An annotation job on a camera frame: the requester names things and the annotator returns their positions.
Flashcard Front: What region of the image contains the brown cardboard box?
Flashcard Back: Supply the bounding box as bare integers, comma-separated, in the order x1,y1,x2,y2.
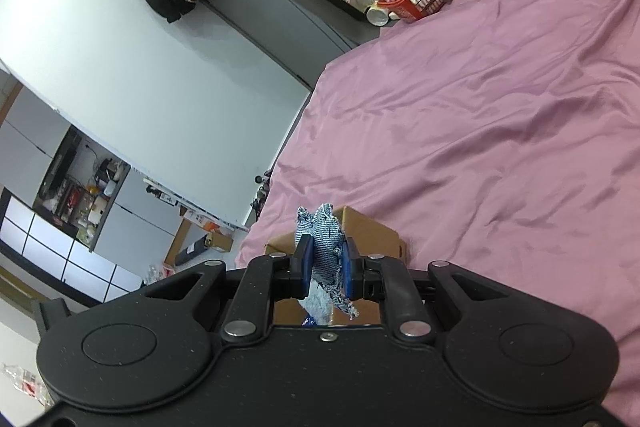
265,204,408,326

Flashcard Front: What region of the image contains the grey door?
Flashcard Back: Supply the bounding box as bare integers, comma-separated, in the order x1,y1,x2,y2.
203,0,380,90

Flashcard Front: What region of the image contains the purple bed sheet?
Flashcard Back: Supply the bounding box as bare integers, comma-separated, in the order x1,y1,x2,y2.
236,0,639,426

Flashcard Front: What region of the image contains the paper cup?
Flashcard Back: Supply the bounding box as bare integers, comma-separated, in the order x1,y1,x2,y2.
366,5,390,27

